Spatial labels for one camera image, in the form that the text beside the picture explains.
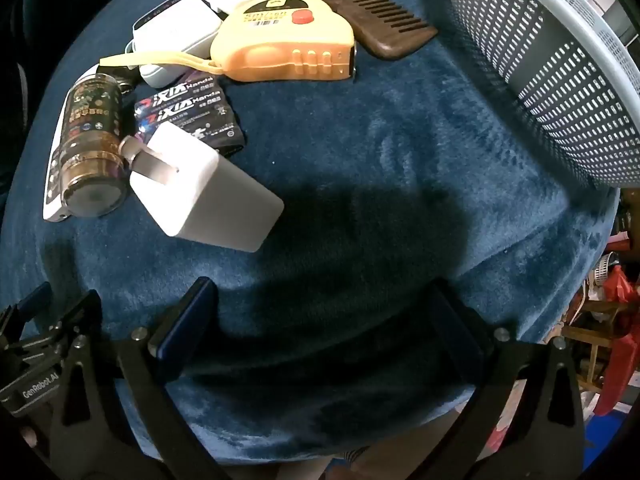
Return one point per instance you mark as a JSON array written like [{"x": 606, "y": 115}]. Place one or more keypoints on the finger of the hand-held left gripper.
[
  {"x": 85, "y": 312},
  {"x": 30, "y": 302}
]

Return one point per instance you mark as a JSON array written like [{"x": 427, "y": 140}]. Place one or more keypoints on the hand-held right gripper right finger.
[{"x": 457, "y": 335}]

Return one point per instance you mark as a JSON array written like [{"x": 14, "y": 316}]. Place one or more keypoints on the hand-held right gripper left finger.
[{"x": 185, "y": 320}]

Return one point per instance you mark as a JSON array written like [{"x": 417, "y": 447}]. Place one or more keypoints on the white remote control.
[{"x": 52, "y": 195}]

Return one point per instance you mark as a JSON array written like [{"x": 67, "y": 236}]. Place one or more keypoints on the white charger plug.
[{"x": 220, "y": 205}]

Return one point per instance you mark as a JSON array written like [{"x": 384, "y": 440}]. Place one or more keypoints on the glass jar with printed label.
[{"x": 90, "y": 150}]

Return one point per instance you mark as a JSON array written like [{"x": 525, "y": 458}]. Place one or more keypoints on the purple black battery pack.
[{"x": 200, "y": 120}]

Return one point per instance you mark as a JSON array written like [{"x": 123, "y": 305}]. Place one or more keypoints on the small dark metal object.
[{"x": 125, "y": 80}]

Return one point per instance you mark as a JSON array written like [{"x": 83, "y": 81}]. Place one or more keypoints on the light blue perforated plastic basket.
[{"x": 550, "y": 70}]

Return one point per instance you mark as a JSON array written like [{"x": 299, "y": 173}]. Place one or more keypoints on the yellow tape measure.
[{"x": 280, "y": 45}]

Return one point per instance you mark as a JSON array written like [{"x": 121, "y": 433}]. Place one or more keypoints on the grey glasses case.
[{"x": 170, "y": 25}]

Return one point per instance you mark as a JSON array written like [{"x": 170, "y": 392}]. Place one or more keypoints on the dark wooden wide-tooth comb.
[{"x": 380, "y": 30}]

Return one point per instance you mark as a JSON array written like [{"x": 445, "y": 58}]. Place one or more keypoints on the red plastic bag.
[{"x": 620, "y": 350}]

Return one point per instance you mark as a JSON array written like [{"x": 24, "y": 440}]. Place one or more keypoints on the small white plastic case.
[{"x": 155, "y": 74}]

